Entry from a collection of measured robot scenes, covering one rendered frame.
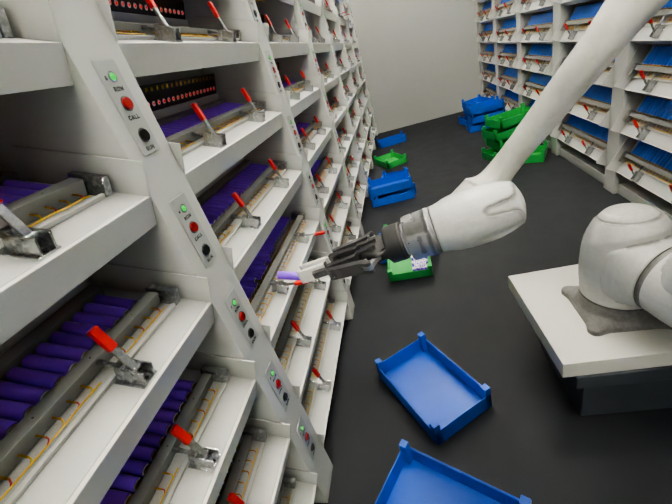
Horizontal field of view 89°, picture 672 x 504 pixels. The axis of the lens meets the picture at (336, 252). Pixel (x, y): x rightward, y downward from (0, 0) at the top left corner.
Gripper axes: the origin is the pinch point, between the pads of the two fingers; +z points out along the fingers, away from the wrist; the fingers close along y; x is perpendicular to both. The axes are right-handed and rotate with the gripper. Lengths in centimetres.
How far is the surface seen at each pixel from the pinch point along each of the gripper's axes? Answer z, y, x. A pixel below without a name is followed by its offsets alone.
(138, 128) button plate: 5.6, 13.9, -37.5
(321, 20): 5, -192, -62
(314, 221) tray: 16, -51, 8
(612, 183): -106, -124, 73
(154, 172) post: 6.8, 15.2, -31.6
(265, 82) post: 8, -52, -39
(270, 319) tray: 15.7, 1.8, 7.8
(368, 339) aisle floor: 15, -39, 58
